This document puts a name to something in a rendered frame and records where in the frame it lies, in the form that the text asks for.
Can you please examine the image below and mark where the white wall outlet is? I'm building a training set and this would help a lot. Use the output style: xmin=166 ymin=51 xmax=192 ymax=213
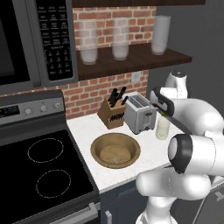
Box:
xmin=130 ymin=71 xmax=142 ymax=84

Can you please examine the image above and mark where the wooden ice bowl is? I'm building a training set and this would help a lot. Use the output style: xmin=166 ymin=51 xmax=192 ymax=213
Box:
xmin=89 ymin=132 xmax=142 ymax=170

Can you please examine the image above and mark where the silver oven door handle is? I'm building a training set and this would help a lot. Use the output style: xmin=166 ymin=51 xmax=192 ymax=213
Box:
xmin=47 ymin=201 xmax=101 ymax=224

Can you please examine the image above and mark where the silver cupboard handle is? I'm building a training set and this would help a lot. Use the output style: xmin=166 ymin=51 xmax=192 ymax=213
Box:
xmin=104 ymin=210 xmax=114 ymax=224

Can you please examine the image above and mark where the grey microwave oven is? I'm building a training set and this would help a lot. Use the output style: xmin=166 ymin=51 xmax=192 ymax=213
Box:
xmin=0 ymin=0 xmax=80 ymax=96

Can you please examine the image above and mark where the dark blue base cupboard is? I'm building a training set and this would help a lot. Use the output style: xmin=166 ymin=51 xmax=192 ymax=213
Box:
xmin=99 ymin=176 xmax=156 ymax=224

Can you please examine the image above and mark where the silver toaster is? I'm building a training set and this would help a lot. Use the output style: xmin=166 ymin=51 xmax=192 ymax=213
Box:
xmin=123 ymin=91 xmax=158 ymax=136

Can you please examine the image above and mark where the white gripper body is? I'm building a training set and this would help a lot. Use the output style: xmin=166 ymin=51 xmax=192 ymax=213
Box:
xmin=159 ymin=86 xmax=188 ymax=101

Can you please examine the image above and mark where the dark wooden upper cupboard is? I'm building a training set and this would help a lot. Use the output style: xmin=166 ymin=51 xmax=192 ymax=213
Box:
xmin=72 ymin=0 xmax=207 ymax=9

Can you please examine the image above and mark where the clear glass jar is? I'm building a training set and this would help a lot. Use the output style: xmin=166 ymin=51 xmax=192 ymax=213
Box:
xmin=78 ymin=21 xmax=99 ymax=66
xmin=150 ymin=15 xmax=172 ymax=56
xmin=111 ymin=17 xmax=130 ymax=61

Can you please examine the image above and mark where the dark wooden wall shelf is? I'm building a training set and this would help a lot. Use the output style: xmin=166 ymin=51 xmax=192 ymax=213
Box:
xmin=75 ymin=43 xmax=193 ymax=81

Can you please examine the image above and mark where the black stove with hob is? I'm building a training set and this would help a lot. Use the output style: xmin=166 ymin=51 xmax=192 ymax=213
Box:
xmin=0 ymin=89 xmax=101 ymax=224

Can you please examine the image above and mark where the wooden knife block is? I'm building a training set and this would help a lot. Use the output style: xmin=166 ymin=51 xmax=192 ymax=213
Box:
xmin=97 ymin=86 xmax=130 ymax=130

